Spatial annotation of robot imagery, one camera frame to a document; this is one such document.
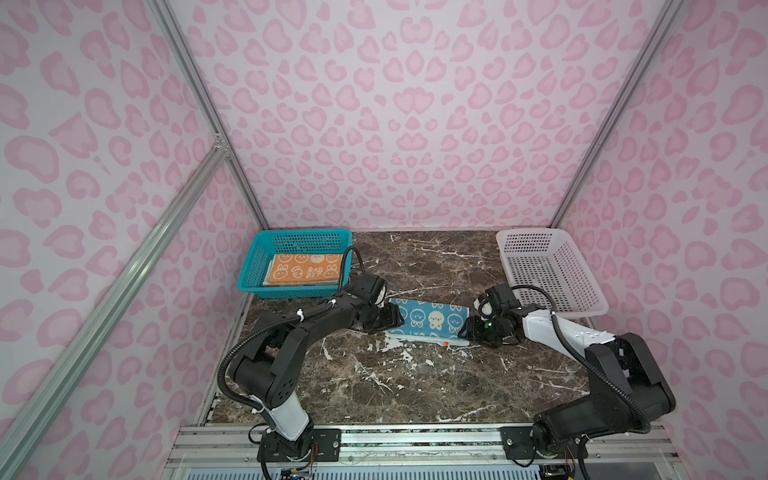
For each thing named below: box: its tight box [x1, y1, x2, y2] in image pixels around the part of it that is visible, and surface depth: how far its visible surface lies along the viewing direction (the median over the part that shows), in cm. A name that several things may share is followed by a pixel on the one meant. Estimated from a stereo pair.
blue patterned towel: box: [387, 298, 470, 346], surface depth 95 cm
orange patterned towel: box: [263, 254, 342, 286], surface depth 106 cm
